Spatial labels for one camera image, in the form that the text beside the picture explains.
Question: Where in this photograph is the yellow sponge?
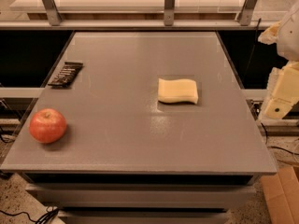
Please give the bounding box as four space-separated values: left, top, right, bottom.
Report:
158 78 198 104

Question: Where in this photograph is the brown cardboard box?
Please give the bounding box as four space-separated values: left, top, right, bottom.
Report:
261 166 299 224

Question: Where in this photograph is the black cable right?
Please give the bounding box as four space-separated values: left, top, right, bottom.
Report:
251 100 299 166

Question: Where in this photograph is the red apple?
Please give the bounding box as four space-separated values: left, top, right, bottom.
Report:
29 108 67 144

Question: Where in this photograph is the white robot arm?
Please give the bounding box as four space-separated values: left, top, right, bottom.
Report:
258 1 299 119

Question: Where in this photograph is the black floor cables left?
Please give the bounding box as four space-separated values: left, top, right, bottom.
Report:
0 206 60 224

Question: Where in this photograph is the grey table drawer base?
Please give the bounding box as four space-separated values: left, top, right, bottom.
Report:
26 173 255 224

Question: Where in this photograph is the metal railing frame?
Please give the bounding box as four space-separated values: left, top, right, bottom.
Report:
0 0 299 30

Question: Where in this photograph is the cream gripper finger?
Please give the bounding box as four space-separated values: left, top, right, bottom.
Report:
258 21 280 45
259 61 299 119

